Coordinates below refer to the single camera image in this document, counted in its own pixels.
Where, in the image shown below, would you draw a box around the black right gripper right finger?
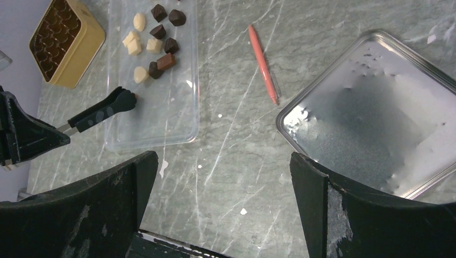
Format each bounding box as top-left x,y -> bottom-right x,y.
289,152 -> 455,257

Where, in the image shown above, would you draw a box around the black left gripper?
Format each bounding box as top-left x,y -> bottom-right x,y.
1,89 -> 70,168

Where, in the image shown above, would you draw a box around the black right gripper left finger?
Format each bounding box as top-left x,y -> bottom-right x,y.
1,151 -> 159,257

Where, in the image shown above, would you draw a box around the gold chocolate tin box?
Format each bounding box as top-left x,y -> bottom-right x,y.
29,0 -> 105,89

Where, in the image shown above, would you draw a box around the black metal tongs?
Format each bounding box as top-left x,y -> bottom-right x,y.
57,87 -> 137,136

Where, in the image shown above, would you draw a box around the white cube chocolate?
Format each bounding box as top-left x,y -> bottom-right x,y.
127,39 -> 142,55
146,38 -> 163,54
122,31 -> 139,47

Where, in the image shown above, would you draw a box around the white heart chocolate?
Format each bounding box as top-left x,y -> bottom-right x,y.
133,66 -> 149,84

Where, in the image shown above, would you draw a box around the dark round chocolate lower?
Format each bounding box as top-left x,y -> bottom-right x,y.
148,61 -> 164,80

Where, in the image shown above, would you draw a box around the white oval chocolate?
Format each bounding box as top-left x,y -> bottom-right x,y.
133,13 -> 146,32

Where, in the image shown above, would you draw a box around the dark chocolate centre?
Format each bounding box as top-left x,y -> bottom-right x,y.
149,24 -> 167,40

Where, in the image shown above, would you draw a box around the dark chocolate right lower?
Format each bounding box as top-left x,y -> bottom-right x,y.
163,38 -> 180,54

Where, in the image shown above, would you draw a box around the dark chocolate upper middle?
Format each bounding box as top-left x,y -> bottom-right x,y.
151,4 -> 168,23

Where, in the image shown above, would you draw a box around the dark heart chocolate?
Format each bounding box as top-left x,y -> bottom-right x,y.
168,9 -> 187,27

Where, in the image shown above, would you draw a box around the silver tin lid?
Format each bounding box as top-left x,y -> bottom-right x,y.
276,30 -> 455,199

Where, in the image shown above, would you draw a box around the clear plastic tray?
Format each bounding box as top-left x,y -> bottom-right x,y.
104,1 -> 200,151

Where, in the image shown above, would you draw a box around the red pen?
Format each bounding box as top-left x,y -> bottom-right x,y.
247,24 -> 279,105

